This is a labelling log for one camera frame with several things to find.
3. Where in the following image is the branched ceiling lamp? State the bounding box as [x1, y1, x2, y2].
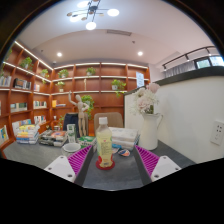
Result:
[65, 0, 121, 31]

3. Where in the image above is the dark metal railing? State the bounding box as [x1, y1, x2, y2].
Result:
[162, 45, 224, 69]

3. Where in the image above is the white jug vase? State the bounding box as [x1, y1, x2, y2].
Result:
[137, 112, 164, 151]

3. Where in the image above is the wooden wall shelf unit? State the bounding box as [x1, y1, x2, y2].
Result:
[0, 40, 151, 148]

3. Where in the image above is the dark magazine book pile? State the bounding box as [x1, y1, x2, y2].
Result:
[38, 129, 69, 148]

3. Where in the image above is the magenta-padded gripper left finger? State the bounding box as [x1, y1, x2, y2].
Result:
[43, 145, 95, 187]

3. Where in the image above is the dark framed window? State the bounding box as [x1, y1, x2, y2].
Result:
[194, 54, 224, 70]

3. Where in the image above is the white wall socket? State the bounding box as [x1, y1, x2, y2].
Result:
[209, 119, 224, 147]

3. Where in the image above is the white mug triangle line pattern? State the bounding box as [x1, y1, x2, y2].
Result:
[60, 142, 82, 158]

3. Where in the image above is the ceiling air vent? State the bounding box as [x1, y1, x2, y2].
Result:
[106, 29, 133, 37]

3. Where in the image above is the yellow drink bottle white cap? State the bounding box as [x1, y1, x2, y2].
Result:
[95, 116, 114, 169]

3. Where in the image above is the wooden artist mannequin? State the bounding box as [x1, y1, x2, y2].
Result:
[67, 90, 90, 138]

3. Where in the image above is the blue flat book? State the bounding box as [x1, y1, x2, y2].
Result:
[111, 142, 135, 151]

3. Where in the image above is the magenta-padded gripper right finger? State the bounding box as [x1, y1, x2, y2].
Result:
[132, 145, 183, 187]

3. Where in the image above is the colourful book stack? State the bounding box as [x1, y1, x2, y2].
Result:
[12, 118, 41, 145]

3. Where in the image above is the dark blue chair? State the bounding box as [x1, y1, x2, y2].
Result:
[62, 112, 81, 136]

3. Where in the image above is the tall green white carton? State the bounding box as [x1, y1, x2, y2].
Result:
[66, 123, 77, 144]

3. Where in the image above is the tan upholstered chair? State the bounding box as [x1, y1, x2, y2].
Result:
[93, 111, 125, 134]

